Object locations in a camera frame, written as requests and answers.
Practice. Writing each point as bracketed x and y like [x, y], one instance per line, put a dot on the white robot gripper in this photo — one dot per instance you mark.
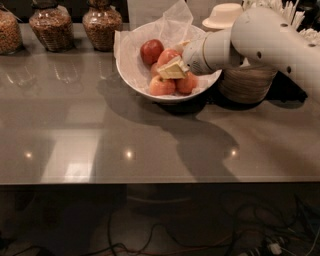
[193, 57]

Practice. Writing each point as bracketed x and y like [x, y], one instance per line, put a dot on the large red-yellow apple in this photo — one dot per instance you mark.
[167, 55]

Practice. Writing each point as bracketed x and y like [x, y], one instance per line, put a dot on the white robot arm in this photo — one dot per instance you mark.
[258, 38]

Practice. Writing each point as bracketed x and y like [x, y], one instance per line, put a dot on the small apple in middle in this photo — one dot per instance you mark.
[153, 70]

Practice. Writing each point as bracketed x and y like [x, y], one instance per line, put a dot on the dark red apple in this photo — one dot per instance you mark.
[151, 50]

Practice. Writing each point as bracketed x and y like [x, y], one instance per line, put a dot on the front right orange apple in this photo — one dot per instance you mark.
[187, 84]

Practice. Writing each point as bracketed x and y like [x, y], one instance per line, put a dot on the orange apple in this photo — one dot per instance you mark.
[187, 84]
[159, 86]

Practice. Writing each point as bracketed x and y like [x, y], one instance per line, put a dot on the front left orange apple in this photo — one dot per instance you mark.
[159, 86]

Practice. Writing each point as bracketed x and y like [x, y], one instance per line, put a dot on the white bowl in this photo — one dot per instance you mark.
[133, 78]

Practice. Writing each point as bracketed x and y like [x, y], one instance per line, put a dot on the white tissue paper liner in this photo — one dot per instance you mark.
[176, 23]

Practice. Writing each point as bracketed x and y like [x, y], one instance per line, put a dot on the rear stack of paper bowls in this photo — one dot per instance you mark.
[223, 16]

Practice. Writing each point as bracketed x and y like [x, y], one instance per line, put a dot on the stack of paper bowls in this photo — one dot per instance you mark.
[223, 16]
[248, 85]

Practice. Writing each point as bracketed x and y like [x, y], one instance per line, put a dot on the front stack of paper bowls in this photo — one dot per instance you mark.
[248, 85]

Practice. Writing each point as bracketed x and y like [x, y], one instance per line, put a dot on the right glass jar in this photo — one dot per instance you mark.
[100, 24]

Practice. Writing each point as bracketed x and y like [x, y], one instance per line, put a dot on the glass jar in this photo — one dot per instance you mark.
[52, 25]
[100, 24]
[10, 33]

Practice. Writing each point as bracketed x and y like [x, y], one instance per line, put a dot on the middle glass jar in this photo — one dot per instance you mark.
[52, 25]

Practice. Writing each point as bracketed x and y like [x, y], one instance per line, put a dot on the left glass jar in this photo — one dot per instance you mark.
[10, 33]

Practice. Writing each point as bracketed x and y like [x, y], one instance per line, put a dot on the white power plug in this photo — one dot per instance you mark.
[275, 249]

